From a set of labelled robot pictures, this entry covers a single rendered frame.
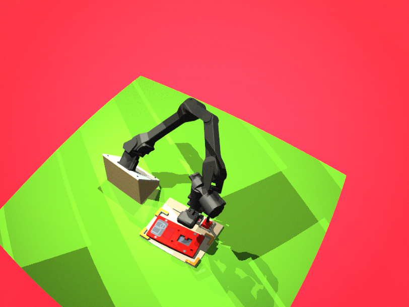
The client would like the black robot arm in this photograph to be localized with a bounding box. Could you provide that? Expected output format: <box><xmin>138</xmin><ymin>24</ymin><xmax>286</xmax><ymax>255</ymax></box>
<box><xmin>117</xmin><ymin>98</ymin><xmax>227</xmax><ymax>218</ymax></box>

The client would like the red toy car body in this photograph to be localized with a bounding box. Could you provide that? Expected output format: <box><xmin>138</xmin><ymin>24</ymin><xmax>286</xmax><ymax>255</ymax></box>
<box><xmin>146</xmin><ymin>215</ymin><xmax>205</xmax><ymax>258</ymax></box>

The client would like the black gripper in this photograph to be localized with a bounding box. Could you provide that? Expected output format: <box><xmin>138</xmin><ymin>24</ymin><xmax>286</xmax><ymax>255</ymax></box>
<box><xmin>177</xmin><ymin>194</ymin><xmax>201</xmax><ymax>229</ymax></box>

